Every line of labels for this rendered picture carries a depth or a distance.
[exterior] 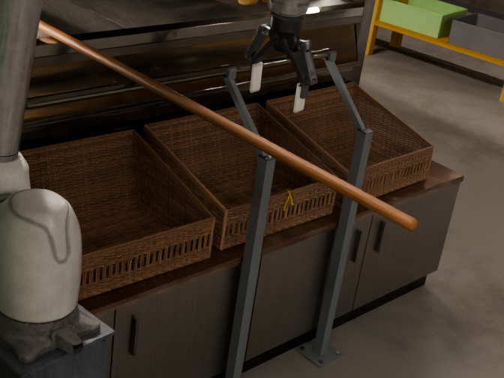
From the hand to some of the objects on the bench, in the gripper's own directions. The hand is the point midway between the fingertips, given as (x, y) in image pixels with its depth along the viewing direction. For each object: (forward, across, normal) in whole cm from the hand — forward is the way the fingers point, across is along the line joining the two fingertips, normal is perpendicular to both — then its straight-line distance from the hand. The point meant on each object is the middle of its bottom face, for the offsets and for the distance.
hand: (276, 96), depth 202 cm
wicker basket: (+78, -68, +4) cm, 104 cm away
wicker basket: (+82, -64, +64) cm, 122 cm away
